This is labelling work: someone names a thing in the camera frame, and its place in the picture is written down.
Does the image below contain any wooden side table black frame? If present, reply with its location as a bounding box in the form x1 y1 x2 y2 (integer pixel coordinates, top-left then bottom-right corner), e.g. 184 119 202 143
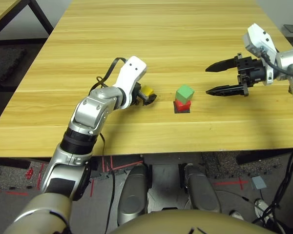
0 0 54 41

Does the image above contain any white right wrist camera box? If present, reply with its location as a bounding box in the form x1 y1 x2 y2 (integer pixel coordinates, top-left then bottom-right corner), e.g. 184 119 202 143
242 23 279 86

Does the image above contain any black left wrist camera cable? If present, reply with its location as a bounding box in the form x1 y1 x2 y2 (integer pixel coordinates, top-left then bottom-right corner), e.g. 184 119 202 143
89 57 127 234

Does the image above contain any red wooden block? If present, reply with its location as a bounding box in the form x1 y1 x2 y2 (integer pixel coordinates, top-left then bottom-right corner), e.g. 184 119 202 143
173 98 192 112

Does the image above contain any black cable bundle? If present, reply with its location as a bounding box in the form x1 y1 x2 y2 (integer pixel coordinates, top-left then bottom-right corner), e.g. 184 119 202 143
252 143 293 234

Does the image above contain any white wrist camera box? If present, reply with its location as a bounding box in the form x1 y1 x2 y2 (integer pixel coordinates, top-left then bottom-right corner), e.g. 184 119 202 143
112 56 147 110
242 23 279 86

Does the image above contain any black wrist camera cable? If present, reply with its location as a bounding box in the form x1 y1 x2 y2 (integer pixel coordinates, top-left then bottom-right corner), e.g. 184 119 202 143
89 57 127 234
260 50 293 78

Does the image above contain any black foam mat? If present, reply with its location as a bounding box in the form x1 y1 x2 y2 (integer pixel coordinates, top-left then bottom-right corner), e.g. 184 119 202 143
0 47 27 81

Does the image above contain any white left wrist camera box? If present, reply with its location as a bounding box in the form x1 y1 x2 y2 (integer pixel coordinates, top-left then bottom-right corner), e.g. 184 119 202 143
112 56 147 110

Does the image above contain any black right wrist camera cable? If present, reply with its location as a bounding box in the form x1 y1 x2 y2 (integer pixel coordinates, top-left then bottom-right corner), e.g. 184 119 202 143
260 50 293 78

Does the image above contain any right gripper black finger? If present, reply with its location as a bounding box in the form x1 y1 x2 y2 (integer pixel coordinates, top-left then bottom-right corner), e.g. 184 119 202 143
205 58 239 73
205 81 249 97

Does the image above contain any green wooden block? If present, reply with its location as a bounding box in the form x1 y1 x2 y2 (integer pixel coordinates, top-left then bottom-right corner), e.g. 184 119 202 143
175 84 195 104

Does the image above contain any black square pad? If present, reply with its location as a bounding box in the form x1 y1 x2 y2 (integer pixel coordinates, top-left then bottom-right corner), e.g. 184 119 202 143
173 101 191 114

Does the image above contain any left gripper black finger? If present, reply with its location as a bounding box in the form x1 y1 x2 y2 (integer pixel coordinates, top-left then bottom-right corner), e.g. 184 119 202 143
143 94 158 105

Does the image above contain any yellow wooden block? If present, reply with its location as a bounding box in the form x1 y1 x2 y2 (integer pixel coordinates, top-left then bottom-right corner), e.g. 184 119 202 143
139 85 155 103

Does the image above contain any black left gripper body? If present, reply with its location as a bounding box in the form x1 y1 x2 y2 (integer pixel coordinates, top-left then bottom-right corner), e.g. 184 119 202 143
131 82 145 105

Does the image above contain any grey floor pedal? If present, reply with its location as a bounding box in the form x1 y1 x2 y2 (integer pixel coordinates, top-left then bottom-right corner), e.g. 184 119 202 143
251 175 267 190

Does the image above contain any beige robot torso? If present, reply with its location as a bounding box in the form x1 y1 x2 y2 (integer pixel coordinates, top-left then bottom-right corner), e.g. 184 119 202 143
111 209 269 234

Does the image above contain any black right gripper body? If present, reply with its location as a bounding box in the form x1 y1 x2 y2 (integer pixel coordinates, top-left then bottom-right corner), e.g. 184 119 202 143
234 53 268 87

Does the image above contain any grey robot right foot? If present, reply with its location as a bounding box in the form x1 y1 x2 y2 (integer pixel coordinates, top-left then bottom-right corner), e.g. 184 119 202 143
185 163 222 213

